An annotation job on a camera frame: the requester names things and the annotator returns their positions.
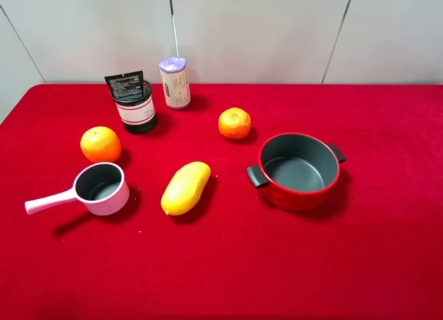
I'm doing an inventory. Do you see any black face wash tube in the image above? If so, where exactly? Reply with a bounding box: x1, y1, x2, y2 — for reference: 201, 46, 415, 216
105, 71, 144, 102

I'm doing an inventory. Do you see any small orange tangerine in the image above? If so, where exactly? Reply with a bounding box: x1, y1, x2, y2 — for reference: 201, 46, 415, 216
218, 107, 251, 140

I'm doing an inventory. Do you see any yellow mango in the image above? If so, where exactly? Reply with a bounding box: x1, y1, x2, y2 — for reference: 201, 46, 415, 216
161, 161, 211, 216

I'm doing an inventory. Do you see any red velvet tablecloth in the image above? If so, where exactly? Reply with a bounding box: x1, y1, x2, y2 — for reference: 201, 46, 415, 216
1, 84, 442, 319

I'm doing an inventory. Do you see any black mesh pen holder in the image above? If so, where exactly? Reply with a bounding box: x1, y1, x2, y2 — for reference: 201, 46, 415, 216
111, 80, 158, 134

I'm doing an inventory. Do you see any purple garbage bag roll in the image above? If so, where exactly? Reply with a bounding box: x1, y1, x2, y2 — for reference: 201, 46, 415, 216
159, 56, 191, 109

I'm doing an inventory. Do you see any large orange fruit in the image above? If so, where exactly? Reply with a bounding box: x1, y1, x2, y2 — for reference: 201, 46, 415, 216
80, 126, 122, 163

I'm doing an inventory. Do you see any red pot with black handles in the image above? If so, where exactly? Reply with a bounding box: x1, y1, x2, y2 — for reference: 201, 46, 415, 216
246, 132, 346, 212

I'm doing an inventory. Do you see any pink saucepan with handle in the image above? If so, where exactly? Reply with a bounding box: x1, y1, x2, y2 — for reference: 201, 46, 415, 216
25, 162, 129, 216

